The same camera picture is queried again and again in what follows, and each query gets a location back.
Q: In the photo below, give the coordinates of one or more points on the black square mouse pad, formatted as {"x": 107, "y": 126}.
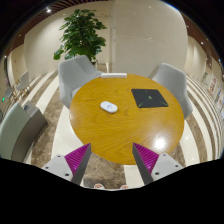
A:
{"x": 148, "y": 98}

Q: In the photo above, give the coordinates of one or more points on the grey green sofa chair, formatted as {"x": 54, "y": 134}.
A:
{"x": 19, "y": 129}

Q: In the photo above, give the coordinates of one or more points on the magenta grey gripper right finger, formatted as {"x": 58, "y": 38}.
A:
{"x": 153, "y": 166}

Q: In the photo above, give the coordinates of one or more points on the grey armchair right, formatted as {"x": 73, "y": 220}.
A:
{"x": 174, "y": 80}

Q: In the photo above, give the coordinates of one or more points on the grey armchair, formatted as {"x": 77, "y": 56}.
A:
{"x": 73, "y": 74}
{"x": 174, "y": 80}

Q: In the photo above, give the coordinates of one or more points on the white computer mouse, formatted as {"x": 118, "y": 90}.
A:
{"x": 108, "y": 107}

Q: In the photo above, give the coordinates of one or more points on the round wooden table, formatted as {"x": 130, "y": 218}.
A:
{"x": 112, "y": 135}

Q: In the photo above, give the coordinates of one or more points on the grey armchair left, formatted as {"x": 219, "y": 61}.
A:
{"x": 73, "y": 74}

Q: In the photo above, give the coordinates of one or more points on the white rectangular box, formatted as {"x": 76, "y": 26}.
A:
{"x": 113, "y": 75}

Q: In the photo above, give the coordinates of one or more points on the green potted plant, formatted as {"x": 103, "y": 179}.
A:
{"x": 80, "y": 36}

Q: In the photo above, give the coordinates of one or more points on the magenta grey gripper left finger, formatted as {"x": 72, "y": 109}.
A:
{"x": 72, "y": 166}

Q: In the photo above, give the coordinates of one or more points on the small grey background chair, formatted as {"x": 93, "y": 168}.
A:
{"x": 23, "y": 84}

